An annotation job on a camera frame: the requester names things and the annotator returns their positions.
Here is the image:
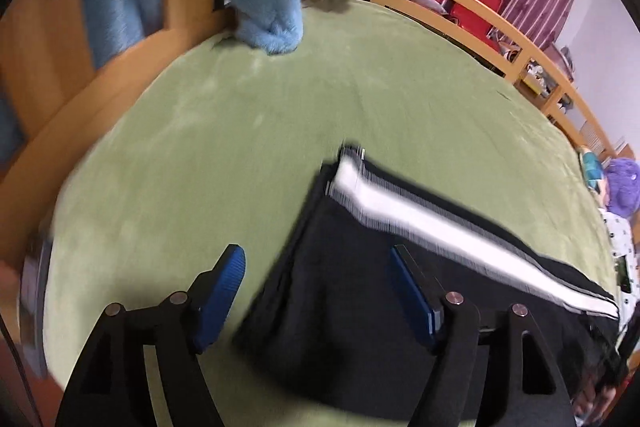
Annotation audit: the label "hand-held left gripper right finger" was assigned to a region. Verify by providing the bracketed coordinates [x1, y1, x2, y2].
[390, 245, 576, 427]

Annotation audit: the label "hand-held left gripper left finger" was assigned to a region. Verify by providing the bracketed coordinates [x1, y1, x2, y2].
[55, 243, 247, 427]

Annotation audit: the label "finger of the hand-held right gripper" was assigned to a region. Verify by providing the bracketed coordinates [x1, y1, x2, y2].
[596, 327, 640, 395]

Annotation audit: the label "black pants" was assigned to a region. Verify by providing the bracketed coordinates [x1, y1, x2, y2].
[232, 142, 621, 423]

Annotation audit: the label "white floral pillow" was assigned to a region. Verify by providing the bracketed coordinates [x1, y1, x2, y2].
[597, 207, 640, 304]

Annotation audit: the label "green fleece blanket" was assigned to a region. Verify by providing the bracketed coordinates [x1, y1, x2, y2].
[37, 0, 626, 427]

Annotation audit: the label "purple plush toy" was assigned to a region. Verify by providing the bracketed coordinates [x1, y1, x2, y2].
[602, 157, 640, 220]

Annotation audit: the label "geometric patterned pillow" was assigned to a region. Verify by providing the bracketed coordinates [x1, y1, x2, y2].
[577, 147, 613, 202]

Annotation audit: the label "wooden bed frame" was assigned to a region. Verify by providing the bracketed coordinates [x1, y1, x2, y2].
[0, 0, 621, 268]

